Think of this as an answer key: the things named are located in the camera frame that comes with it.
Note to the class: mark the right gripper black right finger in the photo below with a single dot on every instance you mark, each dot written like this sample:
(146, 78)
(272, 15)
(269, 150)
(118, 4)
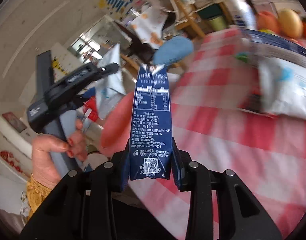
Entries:
(240, 214)

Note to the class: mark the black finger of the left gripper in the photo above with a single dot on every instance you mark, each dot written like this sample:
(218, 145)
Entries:
(106, 70)

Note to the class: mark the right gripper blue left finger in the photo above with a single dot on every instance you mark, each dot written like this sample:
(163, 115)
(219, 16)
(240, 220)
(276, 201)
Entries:
(80, 206)

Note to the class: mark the dark blue milk carton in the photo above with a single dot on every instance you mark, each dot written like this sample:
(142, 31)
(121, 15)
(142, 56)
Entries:
(151, 126)

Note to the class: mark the white magicday milk pouch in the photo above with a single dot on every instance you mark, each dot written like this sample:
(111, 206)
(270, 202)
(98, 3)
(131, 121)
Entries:
(109, 90)

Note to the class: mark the person's left hand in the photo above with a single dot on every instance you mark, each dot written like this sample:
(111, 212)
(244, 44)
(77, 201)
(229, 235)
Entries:
(44, 170)

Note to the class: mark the blue cushioned stool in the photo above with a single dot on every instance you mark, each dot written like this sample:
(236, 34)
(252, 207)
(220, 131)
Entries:
(173, 51)

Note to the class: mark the wooden chair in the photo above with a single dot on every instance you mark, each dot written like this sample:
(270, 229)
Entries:
(186, 17)

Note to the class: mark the red white checkered tablecloth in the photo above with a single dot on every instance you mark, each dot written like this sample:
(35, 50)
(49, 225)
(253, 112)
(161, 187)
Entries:
(269, 155)

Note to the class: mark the green waste bin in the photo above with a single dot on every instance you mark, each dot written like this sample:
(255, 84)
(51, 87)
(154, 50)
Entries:
(217, 23)

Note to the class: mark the white plastic milk bottle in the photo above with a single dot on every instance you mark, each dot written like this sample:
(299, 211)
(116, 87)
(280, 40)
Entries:
(243, 15)

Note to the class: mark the red apple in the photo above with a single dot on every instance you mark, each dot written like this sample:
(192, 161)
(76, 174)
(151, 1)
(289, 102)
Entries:
(267, 20)

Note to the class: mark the yellow pear left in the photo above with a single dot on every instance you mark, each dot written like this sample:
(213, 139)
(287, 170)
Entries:
(290, 23)

